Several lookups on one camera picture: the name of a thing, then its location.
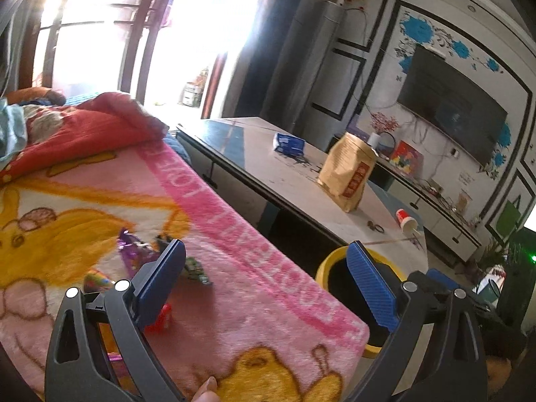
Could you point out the green candy wrapper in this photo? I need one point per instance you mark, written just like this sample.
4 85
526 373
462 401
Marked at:
194 269

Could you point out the white television cabinet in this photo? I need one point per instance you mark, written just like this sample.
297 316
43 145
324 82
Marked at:
444 217

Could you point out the blue bed sheet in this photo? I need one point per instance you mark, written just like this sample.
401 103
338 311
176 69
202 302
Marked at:
81 99

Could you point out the light blue cloth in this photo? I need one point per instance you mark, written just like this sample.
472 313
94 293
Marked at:
12 134

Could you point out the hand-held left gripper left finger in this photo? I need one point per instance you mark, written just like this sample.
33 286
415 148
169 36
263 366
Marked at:
161 276

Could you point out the brown paper bag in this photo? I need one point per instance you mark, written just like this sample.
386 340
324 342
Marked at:
345 171

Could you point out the brown window frame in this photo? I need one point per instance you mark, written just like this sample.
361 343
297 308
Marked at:
138 50

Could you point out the blue packet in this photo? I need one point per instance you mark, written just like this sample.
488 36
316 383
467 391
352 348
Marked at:
288 143

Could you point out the wall television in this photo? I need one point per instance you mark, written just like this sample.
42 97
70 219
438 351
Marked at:
452 104

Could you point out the grey coffee table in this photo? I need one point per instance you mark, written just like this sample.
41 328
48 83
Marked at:
272 167

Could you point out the brown pillow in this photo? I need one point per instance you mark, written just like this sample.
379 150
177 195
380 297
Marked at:
33 95

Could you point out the grey standing air conditioner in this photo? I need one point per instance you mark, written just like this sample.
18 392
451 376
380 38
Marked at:
318 71

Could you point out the green plastic object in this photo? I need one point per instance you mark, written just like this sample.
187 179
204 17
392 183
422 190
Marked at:
511 217

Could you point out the yellow trash bin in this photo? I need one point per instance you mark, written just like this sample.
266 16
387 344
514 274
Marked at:
324 267

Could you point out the red blanket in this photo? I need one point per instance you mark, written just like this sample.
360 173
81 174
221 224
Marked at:
83 134

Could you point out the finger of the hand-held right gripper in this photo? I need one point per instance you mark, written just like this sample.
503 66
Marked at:
441 279

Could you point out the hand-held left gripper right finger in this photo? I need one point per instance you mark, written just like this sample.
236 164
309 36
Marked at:
372 284

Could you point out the black speaker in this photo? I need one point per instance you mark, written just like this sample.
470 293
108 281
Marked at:
521 284

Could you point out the dark curtain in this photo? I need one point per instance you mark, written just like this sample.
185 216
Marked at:
259 71

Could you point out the person's left hand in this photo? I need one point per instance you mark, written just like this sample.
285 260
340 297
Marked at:
206 390

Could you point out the short red snack wrapper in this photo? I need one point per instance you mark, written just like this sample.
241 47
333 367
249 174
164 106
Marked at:
161 322

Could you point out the red paper cup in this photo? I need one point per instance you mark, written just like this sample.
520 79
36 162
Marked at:
404 218

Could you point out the pink printed blanket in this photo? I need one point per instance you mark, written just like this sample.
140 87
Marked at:
251 301

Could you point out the white vase with red flowers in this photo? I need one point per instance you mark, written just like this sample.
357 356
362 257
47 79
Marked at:
382 127

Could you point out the purple foil candy wrapper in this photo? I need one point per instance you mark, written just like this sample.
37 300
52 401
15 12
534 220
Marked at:
134 251

